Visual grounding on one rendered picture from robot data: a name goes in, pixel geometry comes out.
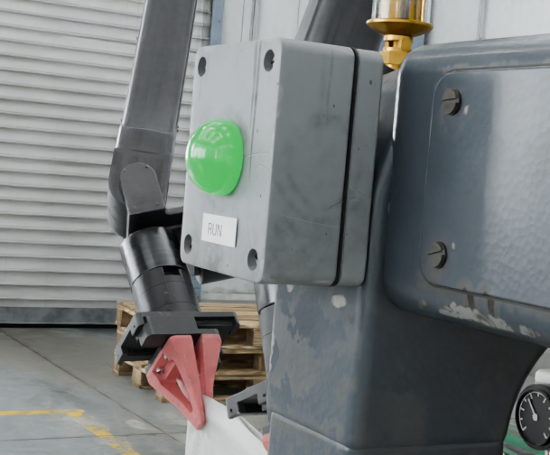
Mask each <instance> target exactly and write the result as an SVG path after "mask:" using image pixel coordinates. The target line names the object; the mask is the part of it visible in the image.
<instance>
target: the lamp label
mask: <svg viewBox="0 0 550 455"><path fill-rule="evenodd" d="M236 228H237V219H236V218H229V217H223V216H218V215H213V214H208V213H203V221H202V232H201V240H204V241H208V242H211V243H216V244H220V245H224V246H231V247H235V239H236Z"/></svg>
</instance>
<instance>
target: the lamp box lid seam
mask: <svg viewBox="0 0 550 455"><path fill-rule="evenodd" d="M349 48H351V49H352V50H353V52H354V55H355V66H354V76H353V87H352V97H351V108H350V128H349V138H348V149H347V159H346V170H345V180H344V191H343V201H342V212H341V222H340V242H339V253H338V263H337V273H336V278H335V281H334V282H333V283H332V284H331V285H329V286H335V285H336V284H337V283H338V281H339V279H340V264H341V253H342V243H343V232H344V222H345V211H346V201H347V190H348V180H349V169H350V149H351V139H352V128H353V118H354V107H355V97H356V86H357V76H358V65H359V55H358V52H357V50H356V49H355V48H352V47H349Z"/></svg>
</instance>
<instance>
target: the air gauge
mask: <svg viewBox="0 0 550 455"><path fill-rule="evenodd" d="M515 420H516V425H517V430H518V432H519V434H520V436H521V438H522V440H523V441H524V442H525V444H526V445H527V446H529V447H530V448H532V449H534V450H550V384H532V385H529V386H527V387H526V388H525V389H524V390H523V391H522V392H521V394H520V396H519V398H518V400H517V405H516V410H515Z"/></svg>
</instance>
